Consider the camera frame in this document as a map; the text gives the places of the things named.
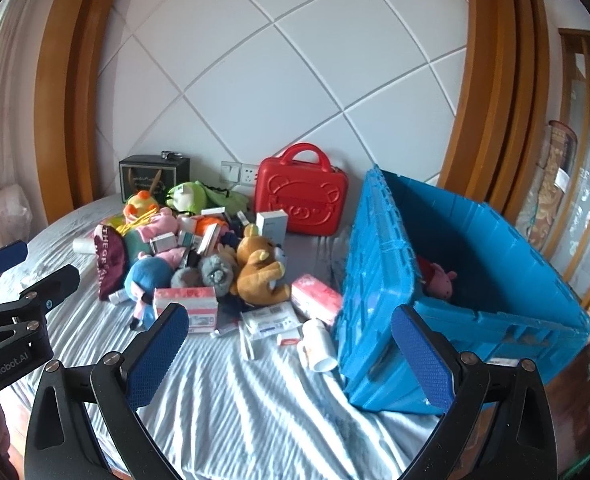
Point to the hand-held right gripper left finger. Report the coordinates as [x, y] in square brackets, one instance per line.
[157, 355]

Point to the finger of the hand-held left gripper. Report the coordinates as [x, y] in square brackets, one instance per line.
[55, 285]
[5, 259]

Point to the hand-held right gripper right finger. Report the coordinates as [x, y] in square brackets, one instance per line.
[422, 360]

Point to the pink patterned box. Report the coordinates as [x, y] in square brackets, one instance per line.
[185, 305]

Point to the dark plush item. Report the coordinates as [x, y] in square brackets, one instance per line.
[110, 265]

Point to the small white bottle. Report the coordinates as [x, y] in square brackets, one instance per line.
[120, 295]

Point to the blue plastic crate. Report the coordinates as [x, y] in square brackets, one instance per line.
[500, 320]

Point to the brown bear plush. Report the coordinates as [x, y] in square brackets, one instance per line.
[255, 270]

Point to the pig plush blue dress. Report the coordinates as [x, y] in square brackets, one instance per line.
[147, 275]

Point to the striped bed sheet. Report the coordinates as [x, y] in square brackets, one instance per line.
[225, 400]

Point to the grey plush toy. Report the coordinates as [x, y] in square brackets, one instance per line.
[210, 270]

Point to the white mug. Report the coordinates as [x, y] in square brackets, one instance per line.
[317, 345]

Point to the white flat packet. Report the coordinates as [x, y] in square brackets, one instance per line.
[267, 320]

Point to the pink pig plush teal dress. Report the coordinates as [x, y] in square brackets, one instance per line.
[157, 225]

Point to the yellow duck plush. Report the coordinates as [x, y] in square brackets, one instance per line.
[142, 202]

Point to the pink tissue pack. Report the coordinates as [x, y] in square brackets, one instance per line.
[317, 297]

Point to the white curtain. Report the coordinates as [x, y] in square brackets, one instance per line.
[0, 135]

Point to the pig plush orange dress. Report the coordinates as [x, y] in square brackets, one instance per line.
[210, 225]

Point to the dark gift box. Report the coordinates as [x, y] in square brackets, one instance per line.
[150, 172]

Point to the long white box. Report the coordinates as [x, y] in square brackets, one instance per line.
[212, 211]

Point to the green frog plush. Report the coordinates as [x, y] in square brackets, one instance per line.
[185, 195]

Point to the tall white box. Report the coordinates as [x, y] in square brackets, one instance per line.
[272, 225]

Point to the red bear suitcase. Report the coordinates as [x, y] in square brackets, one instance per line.
[300, 200]

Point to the rolled patterned carpet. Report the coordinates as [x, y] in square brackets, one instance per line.
[550, 185]

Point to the wooden frosted glass partition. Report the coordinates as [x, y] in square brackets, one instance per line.
[585, 160]

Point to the wooden headboard frame post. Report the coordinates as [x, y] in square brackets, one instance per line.
[60, 110]
[495, 85]

